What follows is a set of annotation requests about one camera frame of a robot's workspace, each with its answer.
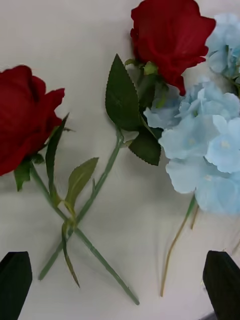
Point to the red rose with green stem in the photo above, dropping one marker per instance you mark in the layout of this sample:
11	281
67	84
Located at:
22	117
167	37

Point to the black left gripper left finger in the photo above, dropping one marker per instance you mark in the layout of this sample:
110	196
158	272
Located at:
13	285

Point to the pale blue flower with stem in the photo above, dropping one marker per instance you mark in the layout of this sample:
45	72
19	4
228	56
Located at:
200	140
222	50

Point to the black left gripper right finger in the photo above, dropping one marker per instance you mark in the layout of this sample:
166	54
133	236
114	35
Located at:
223	285

